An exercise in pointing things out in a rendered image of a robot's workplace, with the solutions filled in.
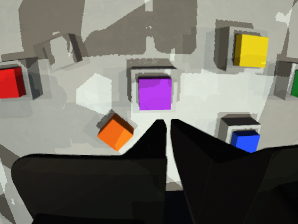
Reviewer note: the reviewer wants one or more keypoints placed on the yellow button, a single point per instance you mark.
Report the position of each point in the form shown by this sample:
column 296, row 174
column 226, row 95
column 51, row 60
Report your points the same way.
column 242, row 50

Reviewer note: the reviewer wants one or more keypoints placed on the orange block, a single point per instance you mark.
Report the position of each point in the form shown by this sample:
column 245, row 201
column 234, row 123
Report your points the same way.
column 116, row 132

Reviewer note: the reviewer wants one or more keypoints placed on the blue button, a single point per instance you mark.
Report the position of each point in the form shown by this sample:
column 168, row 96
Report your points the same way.
column 242, row 132

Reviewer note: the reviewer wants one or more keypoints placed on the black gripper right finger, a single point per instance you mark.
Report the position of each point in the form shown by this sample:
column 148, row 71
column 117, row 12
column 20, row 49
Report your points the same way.
column 222, row 183

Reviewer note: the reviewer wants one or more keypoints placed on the green button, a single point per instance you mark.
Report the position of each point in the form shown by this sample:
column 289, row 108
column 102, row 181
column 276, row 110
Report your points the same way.
column 286, row 84

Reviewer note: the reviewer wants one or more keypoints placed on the red button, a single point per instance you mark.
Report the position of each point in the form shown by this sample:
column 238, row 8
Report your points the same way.
column 20, row 79

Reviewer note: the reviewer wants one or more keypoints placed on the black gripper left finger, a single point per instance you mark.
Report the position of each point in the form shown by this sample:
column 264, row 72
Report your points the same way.
column 131, row 185

